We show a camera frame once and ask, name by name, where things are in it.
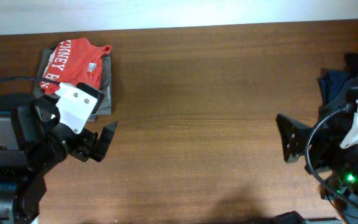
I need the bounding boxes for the folded grey pants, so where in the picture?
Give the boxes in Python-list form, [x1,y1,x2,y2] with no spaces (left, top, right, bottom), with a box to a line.
[36,49,112,121]

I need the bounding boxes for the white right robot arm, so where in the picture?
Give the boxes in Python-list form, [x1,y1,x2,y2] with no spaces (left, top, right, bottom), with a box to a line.
[275,87,358,223]

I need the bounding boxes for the dark blue clothes pile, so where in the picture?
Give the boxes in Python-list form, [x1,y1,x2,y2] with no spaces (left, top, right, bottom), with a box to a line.
[318,52,358,117]

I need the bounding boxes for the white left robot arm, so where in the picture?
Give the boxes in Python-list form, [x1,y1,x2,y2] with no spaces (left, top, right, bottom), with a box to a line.
[0,83,116,223]

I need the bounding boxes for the orange t-shirt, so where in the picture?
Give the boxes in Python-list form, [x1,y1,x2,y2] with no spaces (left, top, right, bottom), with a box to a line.
[42,38,111,88]

